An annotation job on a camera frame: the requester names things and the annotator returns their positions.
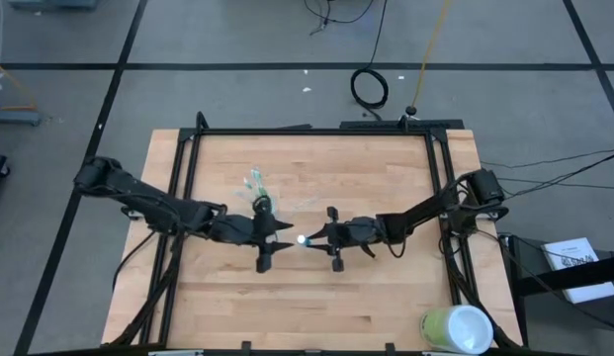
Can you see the green disinfecting wipes canister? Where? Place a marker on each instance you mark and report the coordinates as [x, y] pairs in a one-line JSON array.
[[460, 330]]

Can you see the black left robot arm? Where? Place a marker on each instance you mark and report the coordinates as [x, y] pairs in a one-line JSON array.
[[148, 203]]

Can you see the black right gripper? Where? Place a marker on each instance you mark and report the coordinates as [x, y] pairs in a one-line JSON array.
[[361, 231]]

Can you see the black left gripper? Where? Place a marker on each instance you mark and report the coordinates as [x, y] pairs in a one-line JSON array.
[[242, 230]]

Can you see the grey stand foot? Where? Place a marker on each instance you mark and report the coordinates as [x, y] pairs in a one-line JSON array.
[[15, 117]]

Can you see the black aluminium table frame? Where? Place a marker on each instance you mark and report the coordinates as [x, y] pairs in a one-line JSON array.
[[311, 131]]

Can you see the blue mouthwash bottle white cap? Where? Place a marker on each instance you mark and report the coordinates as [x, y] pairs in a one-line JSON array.
[[301, 240]]

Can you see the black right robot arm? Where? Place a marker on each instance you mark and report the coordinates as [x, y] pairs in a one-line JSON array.
[[425, 210]]

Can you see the clear plastic bag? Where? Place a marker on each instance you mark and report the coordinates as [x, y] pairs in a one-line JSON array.
[[283, 207]]

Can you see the black side cart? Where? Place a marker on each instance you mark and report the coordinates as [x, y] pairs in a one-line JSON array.
[[558, 279]]

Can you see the clear plastic wrapper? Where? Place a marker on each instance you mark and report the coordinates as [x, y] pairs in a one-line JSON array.
[[306, 203]]

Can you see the white printed booklet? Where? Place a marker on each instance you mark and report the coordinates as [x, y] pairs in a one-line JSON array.
[[578, 269]]

